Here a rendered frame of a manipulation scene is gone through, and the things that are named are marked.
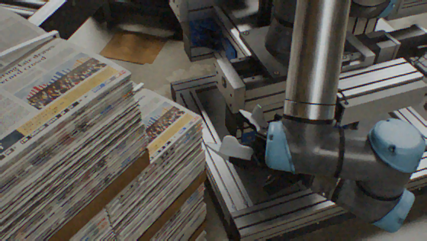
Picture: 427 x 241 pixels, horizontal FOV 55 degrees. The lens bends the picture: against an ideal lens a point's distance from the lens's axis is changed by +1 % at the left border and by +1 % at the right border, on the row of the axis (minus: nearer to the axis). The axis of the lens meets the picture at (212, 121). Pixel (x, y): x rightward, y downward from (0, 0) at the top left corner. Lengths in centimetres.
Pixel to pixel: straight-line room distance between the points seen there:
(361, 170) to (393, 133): 7
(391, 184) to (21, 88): 56
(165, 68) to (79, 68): 176
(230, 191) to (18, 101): 100
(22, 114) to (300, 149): 39
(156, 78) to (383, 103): 144
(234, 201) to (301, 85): 93
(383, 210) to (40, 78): 56
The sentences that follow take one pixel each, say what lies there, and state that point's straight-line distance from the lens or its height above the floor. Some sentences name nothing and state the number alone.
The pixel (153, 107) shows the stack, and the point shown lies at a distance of 93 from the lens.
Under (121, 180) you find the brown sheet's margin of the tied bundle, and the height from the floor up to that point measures 87.
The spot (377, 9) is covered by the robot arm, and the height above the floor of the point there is 97.
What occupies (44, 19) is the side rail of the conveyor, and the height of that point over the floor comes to 80.
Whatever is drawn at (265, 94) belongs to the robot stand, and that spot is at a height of 72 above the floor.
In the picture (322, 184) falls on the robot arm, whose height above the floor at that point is 89.
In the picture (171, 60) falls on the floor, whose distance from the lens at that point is 247.
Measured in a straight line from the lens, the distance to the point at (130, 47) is 260.
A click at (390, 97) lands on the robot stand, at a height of 72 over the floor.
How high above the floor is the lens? 145
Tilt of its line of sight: 45 degrees down
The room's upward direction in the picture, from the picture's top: straight up
